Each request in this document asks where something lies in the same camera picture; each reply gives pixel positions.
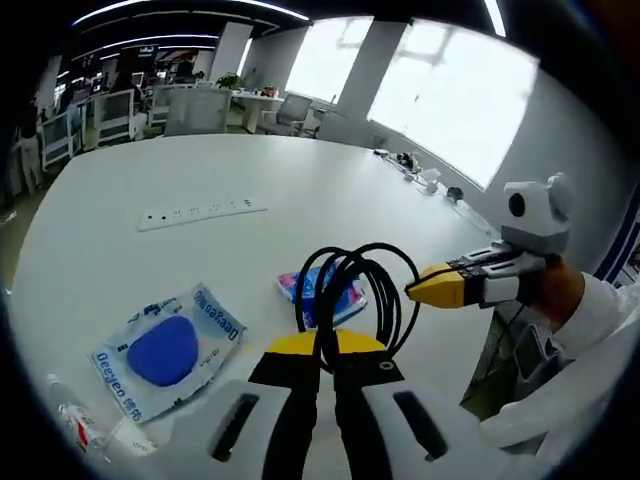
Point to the white partition desk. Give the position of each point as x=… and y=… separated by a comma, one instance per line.
x=197, y=110
x=60, y=137
x=116, y=115

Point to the grey worn device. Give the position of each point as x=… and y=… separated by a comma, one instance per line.
x=537, y=355

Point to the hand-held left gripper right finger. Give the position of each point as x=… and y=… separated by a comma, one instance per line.
x=360, y=400

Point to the white built-in power strip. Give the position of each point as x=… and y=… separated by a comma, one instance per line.
x=200, y=212

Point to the white tabletop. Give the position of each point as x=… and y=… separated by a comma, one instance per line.
x=225, y=165

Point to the large bright window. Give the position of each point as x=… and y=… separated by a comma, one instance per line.
x=450, y=100

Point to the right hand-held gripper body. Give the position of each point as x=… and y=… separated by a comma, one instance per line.
x=540, y=210

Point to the clear packet with red print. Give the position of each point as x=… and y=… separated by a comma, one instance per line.
x=75, y=417

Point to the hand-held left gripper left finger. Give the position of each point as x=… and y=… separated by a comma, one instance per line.
x=290, y=400

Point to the black hanging sign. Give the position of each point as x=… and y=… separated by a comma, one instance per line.
x=145, y=52

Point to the small black object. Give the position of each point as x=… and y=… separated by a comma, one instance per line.
x=455, y=193

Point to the white office desk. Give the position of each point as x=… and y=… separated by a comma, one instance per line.
x=255, y=100

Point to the white power adapter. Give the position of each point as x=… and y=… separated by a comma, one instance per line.
x=431, y=176

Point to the green potted plant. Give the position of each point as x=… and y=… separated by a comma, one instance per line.
x=230, y=81

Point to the blue cloth packet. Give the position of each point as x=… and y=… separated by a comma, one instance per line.
x=160, y=350

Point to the blue pink tissue packet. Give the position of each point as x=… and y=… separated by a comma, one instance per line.
x=287, y=287

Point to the narrow bright window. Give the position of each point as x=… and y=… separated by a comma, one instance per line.
x=325, y=65

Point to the person's right hand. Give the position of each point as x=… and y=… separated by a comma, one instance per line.
x=555, y=290

